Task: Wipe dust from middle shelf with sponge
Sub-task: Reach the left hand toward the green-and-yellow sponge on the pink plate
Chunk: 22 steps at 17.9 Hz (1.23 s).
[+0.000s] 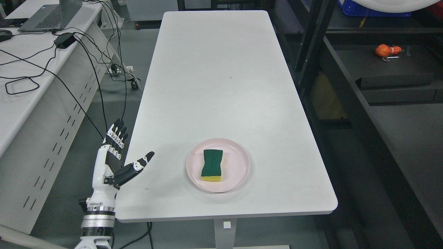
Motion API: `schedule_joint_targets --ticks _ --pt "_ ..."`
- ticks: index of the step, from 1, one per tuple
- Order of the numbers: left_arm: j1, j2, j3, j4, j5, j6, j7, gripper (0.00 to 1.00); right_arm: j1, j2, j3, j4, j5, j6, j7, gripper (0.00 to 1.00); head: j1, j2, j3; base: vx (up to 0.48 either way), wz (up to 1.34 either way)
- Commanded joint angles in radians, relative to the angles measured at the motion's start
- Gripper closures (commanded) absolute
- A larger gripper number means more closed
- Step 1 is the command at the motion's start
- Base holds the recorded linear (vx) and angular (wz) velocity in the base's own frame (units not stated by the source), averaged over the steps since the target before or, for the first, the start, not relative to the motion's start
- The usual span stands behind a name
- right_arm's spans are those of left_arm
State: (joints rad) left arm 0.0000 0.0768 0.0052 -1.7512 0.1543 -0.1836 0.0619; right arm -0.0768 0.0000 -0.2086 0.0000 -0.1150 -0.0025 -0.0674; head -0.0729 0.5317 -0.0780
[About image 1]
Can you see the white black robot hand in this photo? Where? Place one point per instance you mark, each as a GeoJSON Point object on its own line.
{"type": "Point", "coordinates": [109, 174]}

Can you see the green yellow sponge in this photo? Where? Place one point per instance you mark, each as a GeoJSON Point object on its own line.
{"type": "Point", "coordinates": [211, 172]}

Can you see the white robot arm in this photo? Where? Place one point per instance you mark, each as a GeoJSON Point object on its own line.
{"type": "Point", "coordinates": [97, 228]}

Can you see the dark metal shelf rack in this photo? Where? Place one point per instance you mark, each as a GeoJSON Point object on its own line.
{"type": "Point", "coordinates": [378, 120]}

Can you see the orange toy on shelf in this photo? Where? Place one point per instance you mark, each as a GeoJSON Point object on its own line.
{"type": "Point", "coordinates": [384, 50]}

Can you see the white power strip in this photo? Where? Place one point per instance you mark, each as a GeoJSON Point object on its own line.
{"type": "Point", "coordinates": [114, 70]}

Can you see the white side desk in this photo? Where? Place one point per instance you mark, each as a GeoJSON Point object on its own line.
{"type": "Point", "coordinates": [44, 94]}

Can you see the pink round plate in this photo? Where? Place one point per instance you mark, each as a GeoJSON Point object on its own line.
{"type": "Point", "coordinates": [235, 165]}

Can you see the white rectangular table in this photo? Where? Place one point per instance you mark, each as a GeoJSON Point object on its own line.
{"type": "Point", "coordinates": [222, 74]}

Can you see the black power adapter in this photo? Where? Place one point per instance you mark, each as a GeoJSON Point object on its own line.
{"type": "Point", "coordinates": [64, 40]}

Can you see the grey laptop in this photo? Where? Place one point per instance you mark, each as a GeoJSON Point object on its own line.
{"type": "Point", "coordinates": [52, 17]}

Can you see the black computer mouse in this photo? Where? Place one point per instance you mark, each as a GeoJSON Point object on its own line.
{"type": "Point", "coordinates": [5, 35]}

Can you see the blue plastic crate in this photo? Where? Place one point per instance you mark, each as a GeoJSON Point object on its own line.
{"type": "Point", "coordinates": [351, 8]}

